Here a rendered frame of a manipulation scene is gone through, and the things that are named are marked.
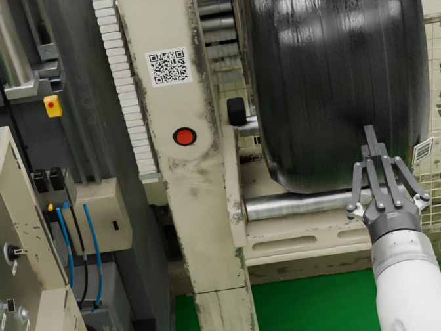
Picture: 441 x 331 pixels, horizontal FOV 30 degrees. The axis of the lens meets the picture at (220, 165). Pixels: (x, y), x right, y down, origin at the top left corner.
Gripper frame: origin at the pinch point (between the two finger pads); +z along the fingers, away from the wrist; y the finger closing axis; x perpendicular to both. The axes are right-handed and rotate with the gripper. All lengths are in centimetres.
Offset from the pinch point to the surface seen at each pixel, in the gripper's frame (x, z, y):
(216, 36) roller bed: 21, 61, 25
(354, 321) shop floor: 123, 44, -2
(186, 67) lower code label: -2.7, 23.6, 29.1
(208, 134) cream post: 12.7, 21.5, 27.7
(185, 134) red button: 11.7, 21.1, 32.0
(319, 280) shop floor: 126, 62, 6
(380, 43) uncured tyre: -13.7, 9.0, -3.1
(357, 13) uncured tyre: -17.5, 12.4, -0.3
